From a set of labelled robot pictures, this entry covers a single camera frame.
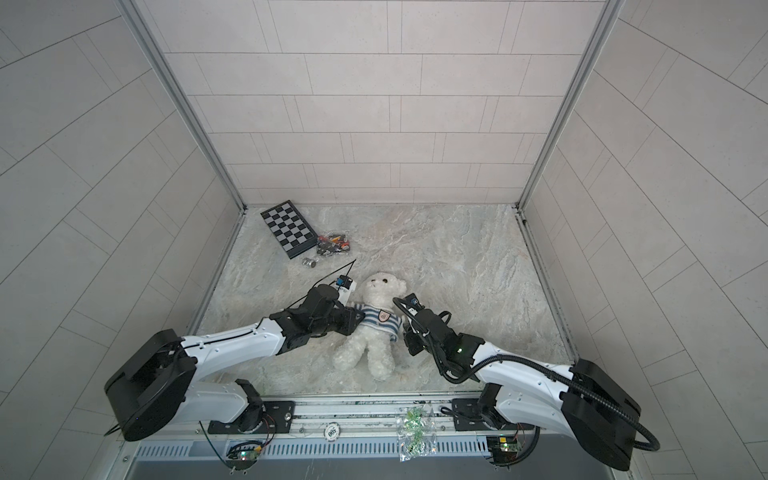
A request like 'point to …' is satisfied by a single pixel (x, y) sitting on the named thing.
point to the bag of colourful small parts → (331, 245)
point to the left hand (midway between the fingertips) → (369, 313)
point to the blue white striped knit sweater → (381, 319)
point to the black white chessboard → (289, 229)
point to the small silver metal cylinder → (308, 261)
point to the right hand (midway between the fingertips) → (403, 330)
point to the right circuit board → (504, 449)
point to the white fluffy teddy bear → (380, 297)
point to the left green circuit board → (243, 456)
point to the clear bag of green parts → (416, 432)
